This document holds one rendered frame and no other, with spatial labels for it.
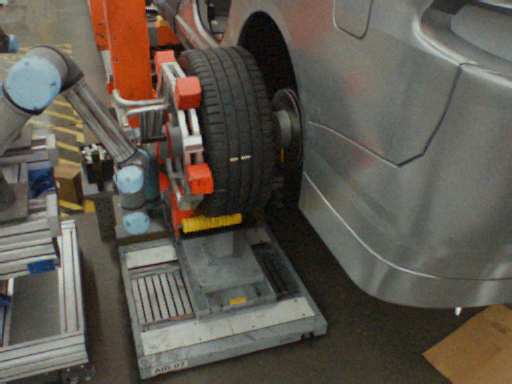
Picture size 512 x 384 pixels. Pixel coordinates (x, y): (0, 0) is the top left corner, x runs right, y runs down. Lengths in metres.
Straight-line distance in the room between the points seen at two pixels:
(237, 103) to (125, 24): 0.70
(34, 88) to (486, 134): 1.00
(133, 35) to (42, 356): 1.33
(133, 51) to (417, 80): 1.38
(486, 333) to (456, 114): 1.62
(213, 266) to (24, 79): 1.28
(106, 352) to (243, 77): 1.30
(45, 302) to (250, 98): 1.22
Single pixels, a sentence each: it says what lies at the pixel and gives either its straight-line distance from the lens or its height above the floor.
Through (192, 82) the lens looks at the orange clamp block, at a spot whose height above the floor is 1.15.
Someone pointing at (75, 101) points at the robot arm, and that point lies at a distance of 1.44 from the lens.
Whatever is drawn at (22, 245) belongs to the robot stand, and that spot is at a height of 0.67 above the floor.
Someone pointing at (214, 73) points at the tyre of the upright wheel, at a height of 1.15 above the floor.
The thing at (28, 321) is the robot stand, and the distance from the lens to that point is 2.17.
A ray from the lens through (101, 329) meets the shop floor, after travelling 2.33.
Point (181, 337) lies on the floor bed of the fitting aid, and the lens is 2.14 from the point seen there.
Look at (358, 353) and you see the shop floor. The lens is 2.26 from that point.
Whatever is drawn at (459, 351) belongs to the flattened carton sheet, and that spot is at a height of 0.01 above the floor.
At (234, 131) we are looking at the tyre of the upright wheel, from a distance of 1.63.
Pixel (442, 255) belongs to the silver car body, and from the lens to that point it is 1.23.
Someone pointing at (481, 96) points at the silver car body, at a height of 1.38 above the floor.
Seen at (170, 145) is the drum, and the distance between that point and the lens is 1.85.
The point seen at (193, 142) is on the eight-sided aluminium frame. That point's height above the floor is 0.97.
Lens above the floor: 1.72
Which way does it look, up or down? 35 degrees down
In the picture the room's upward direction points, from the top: straight up
